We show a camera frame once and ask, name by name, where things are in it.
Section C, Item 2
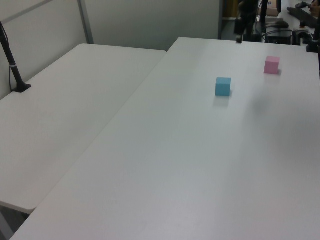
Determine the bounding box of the yellow wooden board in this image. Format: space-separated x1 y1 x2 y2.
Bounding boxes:
222 0 239 19

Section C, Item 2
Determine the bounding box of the black keyboard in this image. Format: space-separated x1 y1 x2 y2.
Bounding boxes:
286 7 319 29

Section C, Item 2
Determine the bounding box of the cardboard box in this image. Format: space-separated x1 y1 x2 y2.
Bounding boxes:
266 0 279 17

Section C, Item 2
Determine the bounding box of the black electronics box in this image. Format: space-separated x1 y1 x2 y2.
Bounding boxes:
264 29 294 45

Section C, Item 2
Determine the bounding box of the black table clamp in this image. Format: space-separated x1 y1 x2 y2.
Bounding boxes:
293 29 312 46

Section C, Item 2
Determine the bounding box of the blue cube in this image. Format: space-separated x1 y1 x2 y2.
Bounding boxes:
215 77 232 97

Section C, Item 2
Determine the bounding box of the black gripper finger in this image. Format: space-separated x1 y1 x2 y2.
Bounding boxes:
245 20 255 36
234 17 244 44

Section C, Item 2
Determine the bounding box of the black camera stand pole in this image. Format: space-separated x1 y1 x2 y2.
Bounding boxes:
0 20 32 94

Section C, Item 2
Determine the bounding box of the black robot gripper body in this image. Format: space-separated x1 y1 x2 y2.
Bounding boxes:
237 0 259 23

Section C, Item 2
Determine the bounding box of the black clamp stand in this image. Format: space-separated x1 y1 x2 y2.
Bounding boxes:
305 23 320 54

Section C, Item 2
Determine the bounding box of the black vertical pole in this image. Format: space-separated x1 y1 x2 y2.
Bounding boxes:
260 0 269 34

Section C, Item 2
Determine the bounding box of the pink cube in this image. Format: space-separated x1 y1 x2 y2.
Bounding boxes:
263 55 281 75

